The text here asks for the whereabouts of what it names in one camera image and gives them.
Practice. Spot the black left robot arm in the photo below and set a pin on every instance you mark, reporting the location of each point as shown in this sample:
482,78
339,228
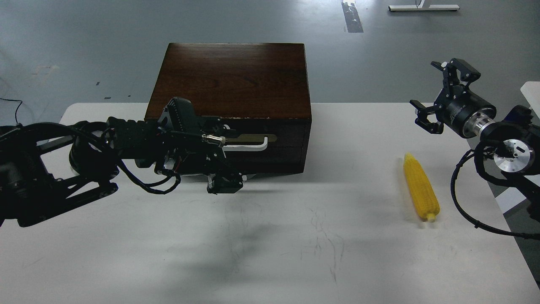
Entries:
48,169

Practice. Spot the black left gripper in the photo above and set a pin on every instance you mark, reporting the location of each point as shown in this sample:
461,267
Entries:
191,145

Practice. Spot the dark wooden drawer cabinet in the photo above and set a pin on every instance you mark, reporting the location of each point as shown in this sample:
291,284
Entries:
255,88

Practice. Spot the white table leg base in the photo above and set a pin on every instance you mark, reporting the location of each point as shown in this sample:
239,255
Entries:
424,5

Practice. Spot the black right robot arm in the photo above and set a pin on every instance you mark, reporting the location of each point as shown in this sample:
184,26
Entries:
508,150

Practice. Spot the yellow corn cob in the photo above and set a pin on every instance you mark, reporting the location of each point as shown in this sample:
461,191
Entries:
422,194

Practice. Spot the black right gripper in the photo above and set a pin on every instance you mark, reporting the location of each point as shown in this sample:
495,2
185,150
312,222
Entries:
455,106

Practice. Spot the wooden drawer with white handle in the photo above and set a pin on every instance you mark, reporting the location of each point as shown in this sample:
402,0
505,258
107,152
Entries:
257,141

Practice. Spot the dark floor tape strip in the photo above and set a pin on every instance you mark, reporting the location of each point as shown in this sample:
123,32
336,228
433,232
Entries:
351,16

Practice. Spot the white furniture with caster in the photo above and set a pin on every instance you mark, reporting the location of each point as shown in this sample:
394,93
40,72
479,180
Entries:
531,92

